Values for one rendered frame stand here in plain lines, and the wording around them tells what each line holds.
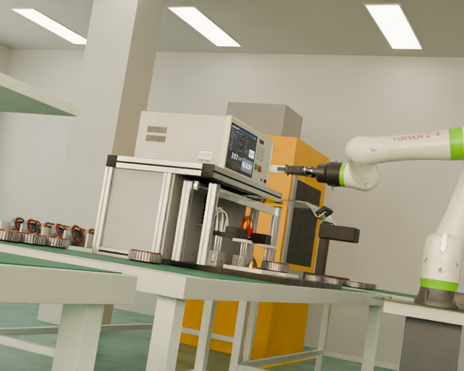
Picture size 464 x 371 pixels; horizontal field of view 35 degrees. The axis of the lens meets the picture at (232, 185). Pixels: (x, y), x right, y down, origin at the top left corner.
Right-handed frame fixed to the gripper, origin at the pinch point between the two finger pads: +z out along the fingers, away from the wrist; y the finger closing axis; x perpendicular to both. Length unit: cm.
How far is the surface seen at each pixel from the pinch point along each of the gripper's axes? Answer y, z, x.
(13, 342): 55, 160, -99
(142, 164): -42, 36, -8
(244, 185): -14.1, 7.0, -9.4
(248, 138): -10.8, 9.8, 9.3
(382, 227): 512, 74, 18
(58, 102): -91, 38, 2
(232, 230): -23.8, 5.1, -26.9
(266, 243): 2.5, 1.5, -29.3
